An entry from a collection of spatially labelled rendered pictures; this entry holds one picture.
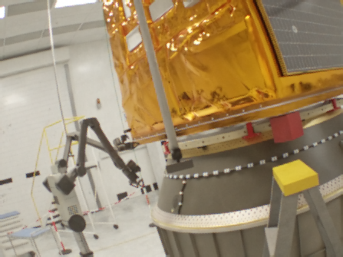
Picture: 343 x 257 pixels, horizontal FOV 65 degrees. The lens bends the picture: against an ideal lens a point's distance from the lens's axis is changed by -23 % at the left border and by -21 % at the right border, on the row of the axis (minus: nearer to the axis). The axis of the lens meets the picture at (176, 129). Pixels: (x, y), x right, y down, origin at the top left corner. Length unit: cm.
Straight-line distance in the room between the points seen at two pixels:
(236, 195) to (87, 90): 847
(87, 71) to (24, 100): 239
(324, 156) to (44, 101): 854
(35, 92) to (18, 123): 110
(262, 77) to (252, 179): 65
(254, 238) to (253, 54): 109
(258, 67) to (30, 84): 854
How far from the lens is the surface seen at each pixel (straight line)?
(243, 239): 205
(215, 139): 215
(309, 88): 197
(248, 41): 175
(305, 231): 205
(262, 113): 182
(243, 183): 204
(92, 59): 1048
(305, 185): 121
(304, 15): 217
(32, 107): 960
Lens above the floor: 182
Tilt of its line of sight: level
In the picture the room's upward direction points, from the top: 15 degrees counter-clockwise
